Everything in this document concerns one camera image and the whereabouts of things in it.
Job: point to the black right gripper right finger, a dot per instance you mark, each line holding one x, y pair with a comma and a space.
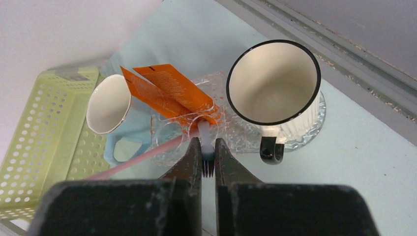
246, 206

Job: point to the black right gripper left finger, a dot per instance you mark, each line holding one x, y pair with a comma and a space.
168, 206

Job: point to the clear textured acrylic tray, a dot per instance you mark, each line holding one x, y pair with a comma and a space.
239, 135

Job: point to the light blue mug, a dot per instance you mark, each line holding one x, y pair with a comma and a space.
112, 111

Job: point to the orange toothpaste tube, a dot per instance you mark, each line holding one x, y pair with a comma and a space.
171, 94

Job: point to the white mug black handle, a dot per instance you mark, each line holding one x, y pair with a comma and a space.
275, 86

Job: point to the cream plastic basket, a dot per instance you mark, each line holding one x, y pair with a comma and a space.
52, 141

